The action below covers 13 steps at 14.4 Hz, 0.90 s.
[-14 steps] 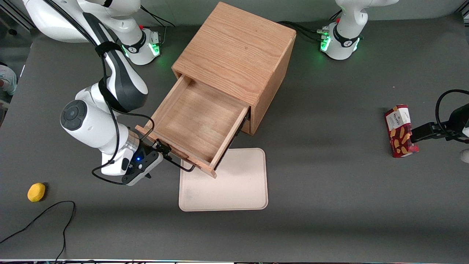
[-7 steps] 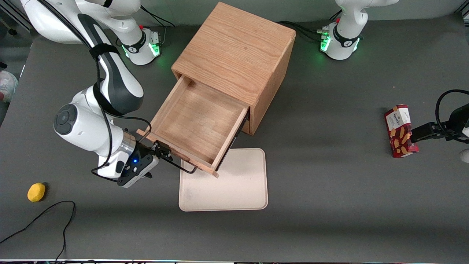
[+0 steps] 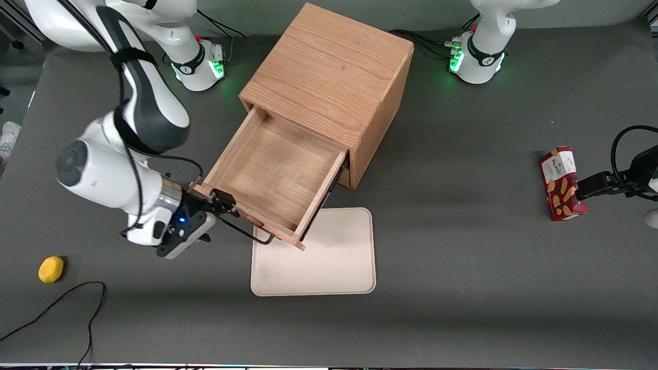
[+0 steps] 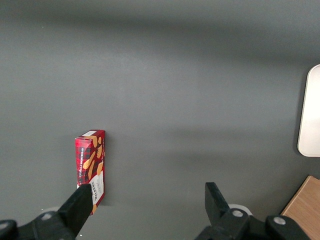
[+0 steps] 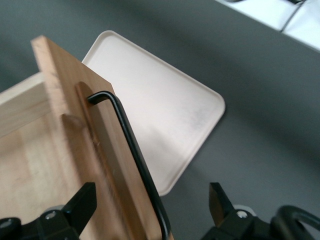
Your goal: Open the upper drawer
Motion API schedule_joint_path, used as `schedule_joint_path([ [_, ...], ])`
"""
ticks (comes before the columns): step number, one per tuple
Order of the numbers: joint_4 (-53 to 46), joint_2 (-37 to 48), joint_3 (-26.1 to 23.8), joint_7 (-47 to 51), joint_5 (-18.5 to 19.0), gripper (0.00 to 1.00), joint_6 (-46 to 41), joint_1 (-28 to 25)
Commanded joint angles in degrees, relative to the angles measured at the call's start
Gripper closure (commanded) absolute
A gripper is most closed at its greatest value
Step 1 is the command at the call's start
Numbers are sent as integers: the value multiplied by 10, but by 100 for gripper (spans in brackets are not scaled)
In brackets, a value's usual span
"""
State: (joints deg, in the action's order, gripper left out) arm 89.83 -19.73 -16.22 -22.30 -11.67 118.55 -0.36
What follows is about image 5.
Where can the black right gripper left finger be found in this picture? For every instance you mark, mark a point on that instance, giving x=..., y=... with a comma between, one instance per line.
x=81, y=202

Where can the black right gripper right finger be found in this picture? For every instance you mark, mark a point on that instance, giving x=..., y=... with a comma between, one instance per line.
x=220, y=202

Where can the cream plastic tray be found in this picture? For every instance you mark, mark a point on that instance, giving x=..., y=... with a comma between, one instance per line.
x=162, y=112

